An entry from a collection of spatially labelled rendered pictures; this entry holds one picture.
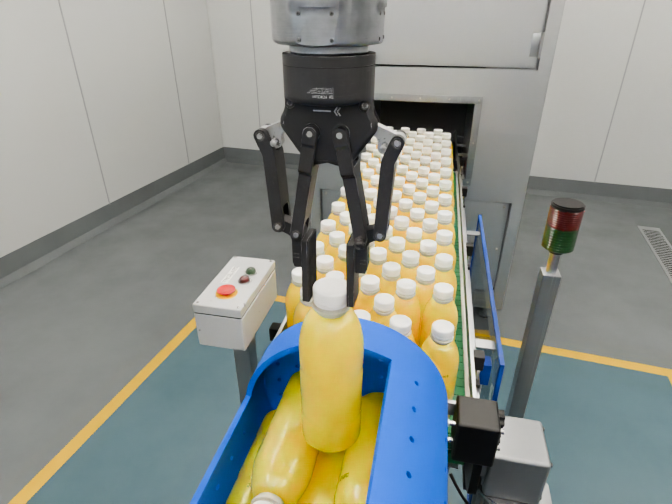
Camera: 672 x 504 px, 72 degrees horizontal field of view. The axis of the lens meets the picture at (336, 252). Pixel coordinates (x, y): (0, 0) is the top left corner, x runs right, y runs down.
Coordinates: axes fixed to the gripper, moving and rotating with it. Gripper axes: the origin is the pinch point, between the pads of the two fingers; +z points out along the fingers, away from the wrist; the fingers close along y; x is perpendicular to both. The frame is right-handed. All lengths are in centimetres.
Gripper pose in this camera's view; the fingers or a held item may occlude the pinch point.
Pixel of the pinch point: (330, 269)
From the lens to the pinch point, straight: 46.2
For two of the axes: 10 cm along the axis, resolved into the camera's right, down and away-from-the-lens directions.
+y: 9.8, 1.0, -1.9
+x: 2.2, -4.6, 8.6
